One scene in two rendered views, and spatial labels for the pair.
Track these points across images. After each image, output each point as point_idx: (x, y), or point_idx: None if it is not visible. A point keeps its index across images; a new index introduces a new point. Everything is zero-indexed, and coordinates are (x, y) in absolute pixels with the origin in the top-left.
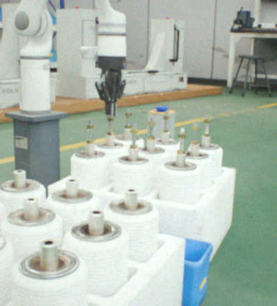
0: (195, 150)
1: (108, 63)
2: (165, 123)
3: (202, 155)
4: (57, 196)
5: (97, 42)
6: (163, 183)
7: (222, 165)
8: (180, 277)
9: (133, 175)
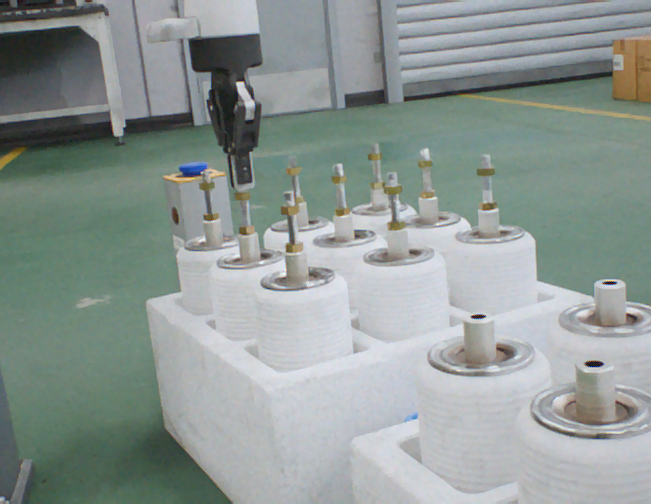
0: (437, 208)
1: (246, 54)
2: (296, 182)
3: (439, 216)
4: (610, 329)
5: (197, 5)
6: (492, 277)
7: (161, 289)
8: None
9: (438, 282)
